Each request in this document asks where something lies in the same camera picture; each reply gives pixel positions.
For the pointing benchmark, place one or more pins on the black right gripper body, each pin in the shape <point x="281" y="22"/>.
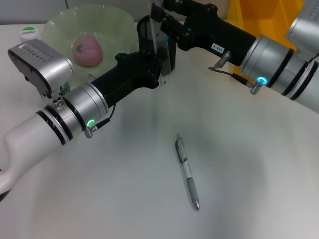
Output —
<point x="219" y="32"/>

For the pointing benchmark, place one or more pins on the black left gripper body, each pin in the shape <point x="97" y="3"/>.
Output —
<point x="127" y="72"/>

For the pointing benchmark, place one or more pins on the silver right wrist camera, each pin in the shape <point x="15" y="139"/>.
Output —
<point x="304" y="25"/>

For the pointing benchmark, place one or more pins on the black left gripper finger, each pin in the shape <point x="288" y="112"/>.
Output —
<point x="155" y="78"/>
<point x="152" y="56"/>

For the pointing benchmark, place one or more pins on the pink peach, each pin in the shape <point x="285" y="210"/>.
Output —
<point x="87" y="51"/>

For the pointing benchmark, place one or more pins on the yellow plastic bin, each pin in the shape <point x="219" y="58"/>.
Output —
<point x="261" y="12"/>

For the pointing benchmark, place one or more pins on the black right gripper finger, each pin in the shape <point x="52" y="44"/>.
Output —
<point x="179" y="7"/>
<point x="179" y="32"/>

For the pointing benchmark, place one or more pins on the translucent green fruit bowl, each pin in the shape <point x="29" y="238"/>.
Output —
<point x="62" y="30"/>

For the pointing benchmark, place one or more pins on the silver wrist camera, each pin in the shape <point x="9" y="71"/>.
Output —
<point x="42" y="64"/>
<point x="304" y="25"/>

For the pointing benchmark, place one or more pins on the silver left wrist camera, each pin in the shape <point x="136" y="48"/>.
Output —
<point x="42" y="64"/>

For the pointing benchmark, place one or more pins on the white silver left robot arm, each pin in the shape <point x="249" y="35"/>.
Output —
<point x="37" y="139"/>

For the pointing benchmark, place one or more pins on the black mesh pen holder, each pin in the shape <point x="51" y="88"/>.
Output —
<point x="144" y="32"/>

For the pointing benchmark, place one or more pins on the silver ballpoint pen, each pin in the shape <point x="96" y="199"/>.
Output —
<point x="187" y="169"/>

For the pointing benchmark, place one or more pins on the clear bottle with green label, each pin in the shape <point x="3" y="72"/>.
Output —
<point x="28" y="33"/>

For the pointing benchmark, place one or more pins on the blue scissors with sheath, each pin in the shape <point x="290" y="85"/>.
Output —
<point x="166" y="37"/>

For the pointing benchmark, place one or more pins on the transparent plastic ruler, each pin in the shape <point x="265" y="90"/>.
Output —
<point x="159" y="37"/>

